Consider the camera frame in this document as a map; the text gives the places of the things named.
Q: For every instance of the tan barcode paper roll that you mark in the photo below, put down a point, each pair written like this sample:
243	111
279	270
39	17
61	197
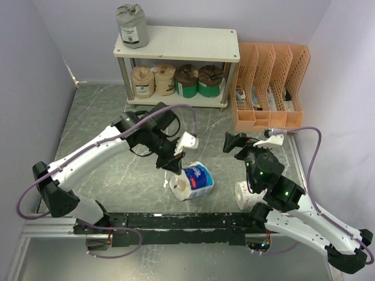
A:
143	81

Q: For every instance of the green brown paper roll labelled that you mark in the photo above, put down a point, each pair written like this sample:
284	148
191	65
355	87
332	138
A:
209	81

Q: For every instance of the white dotted paper roll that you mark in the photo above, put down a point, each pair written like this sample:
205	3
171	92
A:
180	186
246	200

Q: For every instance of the grey paper roll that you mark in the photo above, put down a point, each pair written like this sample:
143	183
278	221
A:
131	21

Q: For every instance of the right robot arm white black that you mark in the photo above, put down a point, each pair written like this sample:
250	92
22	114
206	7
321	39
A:
278	204

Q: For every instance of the orange plastic file organizer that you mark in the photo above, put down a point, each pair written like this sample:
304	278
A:
264	90

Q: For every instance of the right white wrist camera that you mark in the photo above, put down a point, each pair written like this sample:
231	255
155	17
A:
275	139

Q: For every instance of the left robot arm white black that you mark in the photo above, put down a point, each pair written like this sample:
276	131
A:
55	182

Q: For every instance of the tan cartoon paper roll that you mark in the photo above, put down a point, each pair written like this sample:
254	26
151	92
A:
164	79

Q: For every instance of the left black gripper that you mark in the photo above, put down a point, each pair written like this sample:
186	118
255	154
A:
175	165

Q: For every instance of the blue Tempo tissue pack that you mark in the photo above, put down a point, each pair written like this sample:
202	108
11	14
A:
198	181

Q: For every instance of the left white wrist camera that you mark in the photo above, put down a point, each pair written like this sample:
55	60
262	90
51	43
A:
188	141

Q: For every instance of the beige two-tier shelf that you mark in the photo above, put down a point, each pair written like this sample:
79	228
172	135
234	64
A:
183	44

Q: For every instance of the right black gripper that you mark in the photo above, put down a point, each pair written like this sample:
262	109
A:
239	140

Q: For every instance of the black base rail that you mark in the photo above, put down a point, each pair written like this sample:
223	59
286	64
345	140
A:
185	228

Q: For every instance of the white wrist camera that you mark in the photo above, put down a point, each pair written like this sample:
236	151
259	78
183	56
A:
275	139
188	141

